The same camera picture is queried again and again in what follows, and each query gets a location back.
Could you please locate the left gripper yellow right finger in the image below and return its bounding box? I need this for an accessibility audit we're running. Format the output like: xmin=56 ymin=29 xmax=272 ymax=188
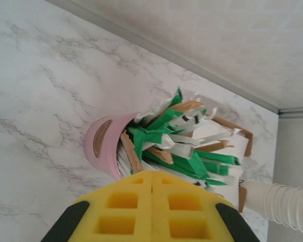
xmin=151 ymin=171 xmax=261 ymax=242

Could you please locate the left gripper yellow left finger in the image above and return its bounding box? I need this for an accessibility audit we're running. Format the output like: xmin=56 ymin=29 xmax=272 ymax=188
xmin=40 ymin=170 xmax=153 ymax=242

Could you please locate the bundle of wrapped straws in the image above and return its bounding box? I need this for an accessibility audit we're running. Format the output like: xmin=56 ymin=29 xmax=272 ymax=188
xmin=191 ymin=120 xmax=250 ymax=205

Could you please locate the green sugar packet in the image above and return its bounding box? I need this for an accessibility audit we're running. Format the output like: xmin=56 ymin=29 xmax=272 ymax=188
xmin=166 ymin=87 xmax=184 ymax=111
xmin=189 ymin=152 xmax=210 ymax=180
xmin=193 ymin=150 xmax=243 ymax=167
xmin=143 ymin=107 xmax=208 ymax=134
xmin=127 ymin=127 xmax=165 ymax=162

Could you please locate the brown sugar packet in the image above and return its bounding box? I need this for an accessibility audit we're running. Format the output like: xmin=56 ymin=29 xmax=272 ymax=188
xmin=120 ymin=133 xmax=143 ymax=175
xmin=150 ymin=148 xmax=174 ymax=165
xmin=170 ymin=100 xmax=206 ymax=113

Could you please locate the white sugar packet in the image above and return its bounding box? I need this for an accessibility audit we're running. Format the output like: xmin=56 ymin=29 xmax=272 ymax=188
xmin=191 ymin=128 xmax=241 ymax=147
xmin=170 ymin=135 xmax=195 ymax=160

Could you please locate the pink cup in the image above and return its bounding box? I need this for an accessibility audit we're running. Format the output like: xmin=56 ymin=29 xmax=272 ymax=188
xmin=84 ymin=112 xmax=142 ymax=178

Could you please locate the brown cardboard tray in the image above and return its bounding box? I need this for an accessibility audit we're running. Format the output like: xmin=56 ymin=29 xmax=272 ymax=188
xmin=212 ymin=115 xmax=254 ymax=213

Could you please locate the white paper cup stack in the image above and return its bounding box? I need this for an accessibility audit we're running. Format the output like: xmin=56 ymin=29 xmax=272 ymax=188
xmin=241 ymin=181 xmax=303 ymax=234

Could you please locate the thin aluminium edge bar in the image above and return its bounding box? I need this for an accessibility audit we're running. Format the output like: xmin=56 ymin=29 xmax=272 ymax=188
xmin=44 ymin=0 xmax=280 ymax=113

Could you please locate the aluminium frame post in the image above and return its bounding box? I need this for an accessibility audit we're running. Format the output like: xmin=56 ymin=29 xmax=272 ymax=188
xmin=277 ymin=107 xmax=303 ymax=118

